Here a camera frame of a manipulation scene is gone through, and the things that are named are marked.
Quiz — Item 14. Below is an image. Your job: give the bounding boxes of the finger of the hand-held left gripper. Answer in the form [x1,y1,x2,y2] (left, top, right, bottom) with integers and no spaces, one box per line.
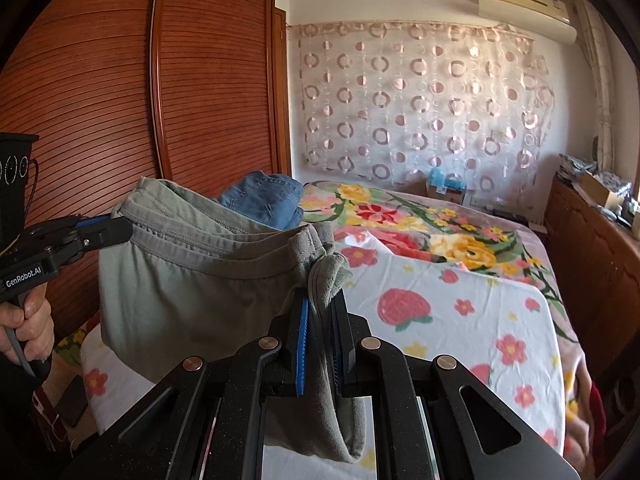
[75,219,135,253]
[75,214,121,231]

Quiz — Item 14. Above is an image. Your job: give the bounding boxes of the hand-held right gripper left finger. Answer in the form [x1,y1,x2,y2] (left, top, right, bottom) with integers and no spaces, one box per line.
[60,287,321,480]

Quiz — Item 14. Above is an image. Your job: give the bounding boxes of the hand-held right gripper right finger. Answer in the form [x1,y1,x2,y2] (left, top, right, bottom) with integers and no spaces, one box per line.
[327,292,581,480]

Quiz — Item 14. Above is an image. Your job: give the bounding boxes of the green pants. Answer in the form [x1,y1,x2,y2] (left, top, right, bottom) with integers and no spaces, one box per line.
[97,176,368,463]

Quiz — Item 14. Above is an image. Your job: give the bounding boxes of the person's left hand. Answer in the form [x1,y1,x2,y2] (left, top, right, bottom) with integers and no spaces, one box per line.
[0,287,55,363]

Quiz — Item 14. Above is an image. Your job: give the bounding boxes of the strawberry print bed sheet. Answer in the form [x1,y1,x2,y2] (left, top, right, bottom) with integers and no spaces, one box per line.
[80,232,568,480]

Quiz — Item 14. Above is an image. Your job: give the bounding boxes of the wooden slatted wardrobe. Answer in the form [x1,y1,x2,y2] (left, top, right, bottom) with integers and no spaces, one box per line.
[0,0,293,341]

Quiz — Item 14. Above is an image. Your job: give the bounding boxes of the blue jeans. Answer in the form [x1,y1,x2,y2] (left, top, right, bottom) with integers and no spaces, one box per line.
[217,170,305,233]

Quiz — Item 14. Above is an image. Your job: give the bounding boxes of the floral blanket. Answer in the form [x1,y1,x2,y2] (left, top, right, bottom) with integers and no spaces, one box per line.
[300,180,588,466]

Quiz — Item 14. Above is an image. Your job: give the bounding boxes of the blue and white box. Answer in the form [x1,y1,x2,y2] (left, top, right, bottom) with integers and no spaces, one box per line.
[427,167,471,206]

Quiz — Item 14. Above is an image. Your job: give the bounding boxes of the circle-patterned sheer curtain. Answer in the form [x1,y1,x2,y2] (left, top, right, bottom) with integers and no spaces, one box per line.
[292,20,558,183]

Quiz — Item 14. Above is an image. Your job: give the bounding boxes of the red cloth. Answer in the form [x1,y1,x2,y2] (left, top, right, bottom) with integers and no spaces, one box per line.
[585,385,608,451]

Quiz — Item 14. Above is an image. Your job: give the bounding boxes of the wooden cabinet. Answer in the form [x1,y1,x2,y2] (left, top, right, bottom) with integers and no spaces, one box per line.
[542,177,640,361]

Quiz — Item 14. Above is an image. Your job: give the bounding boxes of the stack of patterned packets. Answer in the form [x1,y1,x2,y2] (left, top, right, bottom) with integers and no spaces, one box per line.
[557,154,598,181]

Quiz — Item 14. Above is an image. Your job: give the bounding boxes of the cardboard box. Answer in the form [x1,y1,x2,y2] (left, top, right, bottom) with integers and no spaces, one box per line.
[580,172,618,208]

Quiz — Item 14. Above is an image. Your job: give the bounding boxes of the beige window curtain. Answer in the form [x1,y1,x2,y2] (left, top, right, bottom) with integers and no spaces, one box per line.
[572,0,621,171]

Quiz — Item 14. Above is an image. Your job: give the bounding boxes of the white air conditioner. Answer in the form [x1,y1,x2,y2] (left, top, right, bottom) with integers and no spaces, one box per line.
[477,0,578,43]

